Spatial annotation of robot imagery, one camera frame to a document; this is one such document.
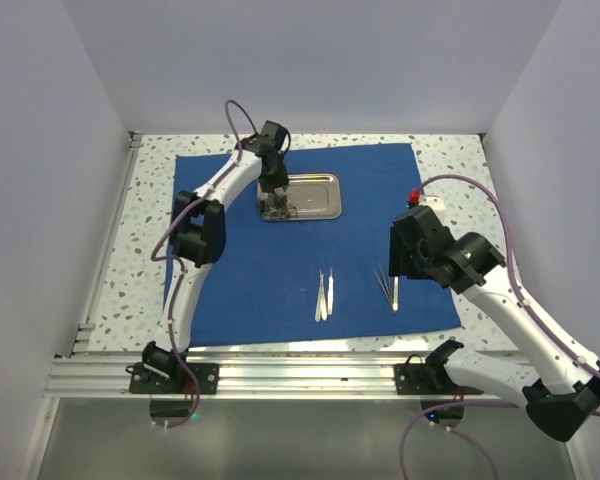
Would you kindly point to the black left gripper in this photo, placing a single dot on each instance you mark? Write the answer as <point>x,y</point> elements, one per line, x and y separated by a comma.
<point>280,181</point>

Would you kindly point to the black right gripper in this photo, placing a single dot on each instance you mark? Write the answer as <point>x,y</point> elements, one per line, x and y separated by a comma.
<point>399,262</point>

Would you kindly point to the steel surgical scissors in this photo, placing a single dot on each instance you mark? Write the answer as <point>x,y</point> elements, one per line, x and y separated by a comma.
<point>272,205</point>
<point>285,209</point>

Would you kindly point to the blue surgical drape cloth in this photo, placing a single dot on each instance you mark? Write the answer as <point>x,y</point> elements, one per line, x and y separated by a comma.
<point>270,284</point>

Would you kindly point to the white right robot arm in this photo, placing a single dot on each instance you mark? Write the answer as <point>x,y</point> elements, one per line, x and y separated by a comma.
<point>560,387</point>

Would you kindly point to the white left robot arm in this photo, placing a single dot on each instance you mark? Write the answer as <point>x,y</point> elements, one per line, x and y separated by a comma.
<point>197,234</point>

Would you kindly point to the steel instrument tray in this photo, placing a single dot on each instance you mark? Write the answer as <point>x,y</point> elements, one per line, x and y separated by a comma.
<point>317,196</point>

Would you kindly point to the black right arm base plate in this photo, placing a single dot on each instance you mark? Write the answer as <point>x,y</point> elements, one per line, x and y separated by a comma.
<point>416,377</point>

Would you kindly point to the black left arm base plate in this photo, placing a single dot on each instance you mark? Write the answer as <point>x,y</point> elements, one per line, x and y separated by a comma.
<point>147,382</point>

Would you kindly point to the aluminium left side rail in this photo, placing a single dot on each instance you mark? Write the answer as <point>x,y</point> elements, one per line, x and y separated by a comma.
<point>87,319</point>

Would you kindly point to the aluminium front rail frame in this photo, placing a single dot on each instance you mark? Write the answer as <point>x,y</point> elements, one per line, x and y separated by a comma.
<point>286,375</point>

